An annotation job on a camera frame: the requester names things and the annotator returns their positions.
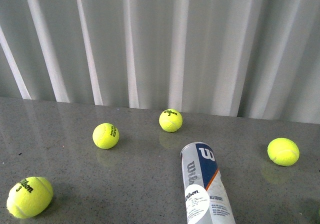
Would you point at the Wilson tennis ball can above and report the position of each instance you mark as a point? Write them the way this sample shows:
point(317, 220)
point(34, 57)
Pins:
point(205, 197)

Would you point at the near-left Wilson tennis ball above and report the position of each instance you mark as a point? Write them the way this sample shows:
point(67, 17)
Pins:
point(29, 197)

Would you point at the white pleated curtain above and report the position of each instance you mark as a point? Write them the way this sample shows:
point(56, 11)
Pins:
point(246, 58)

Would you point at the far Wilson tennis ball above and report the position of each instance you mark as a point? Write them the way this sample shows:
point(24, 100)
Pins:
point(170, 120)

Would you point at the Head tennis ball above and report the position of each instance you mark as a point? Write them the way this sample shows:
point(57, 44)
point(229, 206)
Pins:
point(105, 136)

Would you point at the plain right tennis ball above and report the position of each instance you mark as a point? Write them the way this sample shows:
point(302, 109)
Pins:
point(283, 152)

